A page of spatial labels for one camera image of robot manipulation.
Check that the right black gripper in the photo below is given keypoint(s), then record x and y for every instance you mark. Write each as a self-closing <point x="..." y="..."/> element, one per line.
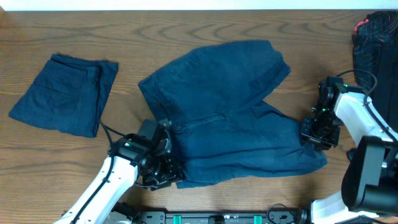
<point x="323" y="144"/>

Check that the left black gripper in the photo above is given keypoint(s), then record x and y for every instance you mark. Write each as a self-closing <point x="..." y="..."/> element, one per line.
<point x="175" y="173"/>

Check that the dark blue shorts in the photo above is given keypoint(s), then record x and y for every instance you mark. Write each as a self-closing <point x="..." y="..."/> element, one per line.
<point x="68" y="95"/>
<point x="212" y="101"/>

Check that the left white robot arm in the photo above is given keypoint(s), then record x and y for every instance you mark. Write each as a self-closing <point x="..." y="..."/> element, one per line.
<point x="131" y="160"/>

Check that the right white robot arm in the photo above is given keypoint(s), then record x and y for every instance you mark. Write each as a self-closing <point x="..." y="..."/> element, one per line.
<point x="369" y="186"/>

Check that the black patterned garment pile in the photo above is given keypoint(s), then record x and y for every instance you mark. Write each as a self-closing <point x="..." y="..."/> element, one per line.
<point x="375" y="69"/>

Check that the red garment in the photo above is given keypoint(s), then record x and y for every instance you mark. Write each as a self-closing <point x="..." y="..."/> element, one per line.
<point x="360" y="24"/>

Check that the folded dark blue shorts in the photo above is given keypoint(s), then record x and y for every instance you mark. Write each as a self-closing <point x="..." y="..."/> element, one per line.
<point x="68" y="95"/>

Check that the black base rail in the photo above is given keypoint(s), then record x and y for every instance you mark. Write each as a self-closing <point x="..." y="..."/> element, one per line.
<point x="123" y="213"/>

